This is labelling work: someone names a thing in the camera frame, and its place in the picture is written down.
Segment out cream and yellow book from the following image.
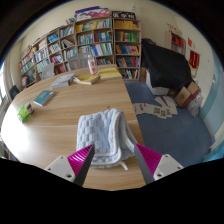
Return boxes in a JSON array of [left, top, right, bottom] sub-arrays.
[[72, 73, 101, 86]]

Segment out brown cardboard box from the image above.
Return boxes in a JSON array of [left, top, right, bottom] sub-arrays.
[[174, 81, 201, 109]]

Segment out narrow grey mesh chair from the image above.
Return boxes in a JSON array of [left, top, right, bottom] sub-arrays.
[[40, 62, 55, 81]]

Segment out green plastic bag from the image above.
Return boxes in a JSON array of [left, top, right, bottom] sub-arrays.
[[17, 103, 32, 123]]

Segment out white bottle with red label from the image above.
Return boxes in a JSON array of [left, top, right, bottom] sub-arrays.
[[87, 54, 98, 76]]

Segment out light blue waffle towel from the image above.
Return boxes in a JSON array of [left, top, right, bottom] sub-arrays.
[[75, 107, 138, 169]]

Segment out dark office chair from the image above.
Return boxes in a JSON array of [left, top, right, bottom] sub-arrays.
[[9, 84, 20, 100]]

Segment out white box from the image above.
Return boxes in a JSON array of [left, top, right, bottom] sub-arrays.
[[145, 69, 170, 97]]

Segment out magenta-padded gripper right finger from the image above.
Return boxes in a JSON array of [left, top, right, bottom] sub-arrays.
[[133, 143, 184, 186]]

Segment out flat yellow book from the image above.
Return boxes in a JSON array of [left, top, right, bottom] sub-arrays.
[[98, 66, 123, 81]]

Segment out teal book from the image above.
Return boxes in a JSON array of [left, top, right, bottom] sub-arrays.
[[32, 89, 56, 107]]

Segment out small wall shelf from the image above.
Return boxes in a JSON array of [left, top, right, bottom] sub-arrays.
[[165, 30, 186, 56]]

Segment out grey book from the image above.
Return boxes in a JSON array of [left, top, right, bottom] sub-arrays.
[[50, 72, 76, 90]]

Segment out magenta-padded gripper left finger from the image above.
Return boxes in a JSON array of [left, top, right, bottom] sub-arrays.
[[44, 143, 96, 187]]

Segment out sheets of paper on floor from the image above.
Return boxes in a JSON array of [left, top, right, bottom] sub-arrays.
[[132, 95, 178, 120]]

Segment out black cloth cover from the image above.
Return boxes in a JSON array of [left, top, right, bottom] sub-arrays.
[[140, 38, 194, 93]]

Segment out red wall hanging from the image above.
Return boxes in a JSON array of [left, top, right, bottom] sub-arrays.
[[188, 49, 201, 70]]

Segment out wooden bookshelf unit with books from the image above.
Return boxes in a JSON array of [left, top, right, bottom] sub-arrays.
[[17, 5, 143, 88]]

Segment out wide grey mesh chair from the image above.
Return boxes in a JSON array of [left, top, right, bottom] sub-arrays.
[[67, 52, 93, 71]]

